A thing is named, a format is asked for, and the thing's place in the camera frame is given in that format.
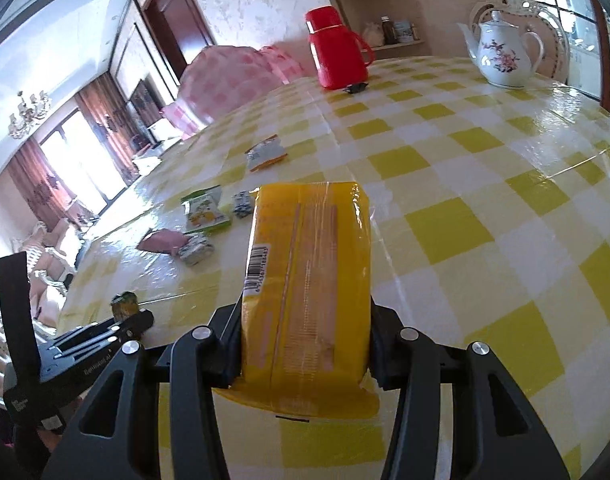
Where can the flat screen television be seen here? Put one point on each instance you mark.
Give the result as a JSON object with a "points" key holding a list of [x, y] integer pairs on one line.
{"points": [[145, 110]]}

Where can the pink checked cloth cover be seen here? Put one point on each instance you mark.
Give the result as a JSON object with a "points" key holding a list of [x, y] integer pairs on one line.
{"points": [[225, 75]]}

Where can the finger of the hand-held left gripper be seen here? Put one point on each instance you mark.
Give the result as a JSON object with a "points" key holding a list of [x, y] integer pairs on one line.
{"points": [[135, 322]]}

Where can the dark red wooden door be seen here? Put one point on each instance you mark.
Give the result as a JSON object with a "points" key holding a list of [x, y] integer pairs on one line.
{"points": [[177, 20]]}

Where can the white television cabinet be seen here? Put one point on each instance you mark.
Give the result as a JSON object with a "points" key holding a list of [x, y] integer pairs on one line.
{"points": [[157, 147]]}

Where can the cream ornate sofa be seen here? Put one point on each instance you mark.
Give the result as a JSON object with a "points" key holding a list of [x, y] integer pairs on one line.
{"points": [[50, 255]]}

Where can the small green yellow snack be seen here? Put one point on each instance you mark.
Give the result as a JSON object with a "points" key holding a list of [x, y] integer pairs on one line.
{"points": [[124, 304]]}

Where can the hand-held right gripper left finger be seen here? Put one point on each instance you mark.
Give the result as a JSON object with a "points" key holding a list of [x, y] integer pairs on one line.
{"points": [[225, 350]]}

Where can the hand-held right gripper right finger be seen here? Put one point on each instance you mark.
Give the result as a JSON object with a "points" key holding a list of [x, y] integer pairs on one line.
{"points": [[385, 345]]}

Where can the pink snack packet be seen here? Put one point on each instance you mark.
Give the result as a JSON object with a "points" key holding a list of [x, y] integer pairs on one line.
{"points": [[160, 242]]}

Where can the brown framed glass door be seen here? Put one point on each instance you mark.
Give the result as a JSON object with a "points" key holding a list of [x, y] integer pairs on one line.
{"points": [[575, 25]]}

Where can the beige pouch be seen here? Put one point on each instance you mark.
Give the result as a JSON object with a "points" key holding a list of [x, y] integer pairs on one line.
{"points": [[374, 34]]}

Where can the crystal chandelier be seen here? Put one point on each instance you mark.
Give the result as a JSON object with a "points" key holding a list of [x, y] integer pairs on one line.
{"points": [[29, 115]]}

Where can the small black item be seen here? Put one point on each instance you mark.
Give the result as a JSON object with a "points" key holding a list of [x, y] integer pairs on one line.
{"points": [[356, 88]]}

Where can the white floral teapot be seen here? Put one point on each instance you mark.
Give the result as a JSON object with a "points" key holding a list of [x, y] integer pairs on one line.
{"points": [[502, 60]]}

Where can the white ornate chair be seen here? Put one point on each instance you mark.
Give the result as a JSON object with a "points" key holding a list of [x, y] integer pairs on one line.
{"points": [[556, 35]]}

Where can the small grey green packet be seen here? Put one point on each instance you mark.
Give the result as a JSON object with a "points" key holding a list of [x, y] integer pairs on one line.
{"points": [[197, 250]]}

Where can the yellow checked tablecloth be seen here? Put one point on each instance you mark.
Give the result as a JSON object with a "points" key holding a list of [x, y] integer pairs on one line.
{"points": [[460, 185]]}

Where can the red thermos jug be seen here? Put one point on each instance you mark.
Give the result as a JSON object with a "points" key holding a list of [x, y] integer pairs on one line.
{"points": [[337, 55]]}

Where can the white orange snack packet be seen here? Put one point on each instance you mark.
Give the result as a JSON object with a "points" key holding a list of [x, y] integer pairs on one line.
{"points": [[267, 154]]}

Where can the brown glass bottle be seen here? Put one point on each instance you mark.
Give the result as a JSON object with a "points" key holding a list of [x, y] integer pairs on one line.
{"points": [[390, 31]]}

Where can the brown patterned curtain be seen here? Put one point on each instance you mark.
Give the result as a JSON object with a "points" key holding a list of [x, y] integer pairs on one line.
{"points": [[40, 185], [110, 125]]}

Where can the small blue white packet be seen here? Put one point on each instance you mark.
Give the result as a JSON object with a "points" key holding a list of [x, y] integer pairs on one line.
{"points": [[244, 204]]}

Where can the labelled glass jar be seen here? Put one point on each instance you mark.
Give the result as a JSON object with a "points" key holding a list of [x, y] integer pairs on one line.
{"points": [[405, 32]]}

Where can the green white snack packet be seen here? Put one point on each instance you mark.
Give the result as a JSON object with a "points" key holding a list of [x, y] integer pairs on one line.
{"points": [[205, 210]]}

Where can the yellow cake packet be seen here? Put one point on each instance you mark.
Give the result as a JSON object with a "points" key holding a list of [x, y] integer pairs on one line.
{"points": [[310, 270]]}

